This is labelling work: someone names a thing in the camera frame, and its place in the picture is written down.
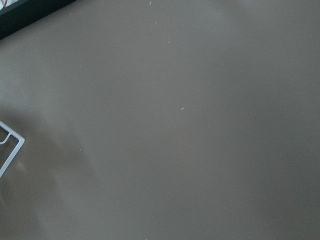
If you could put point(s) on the white wire cup rack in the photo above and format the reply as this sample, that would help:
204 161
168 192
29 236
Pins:
10 144

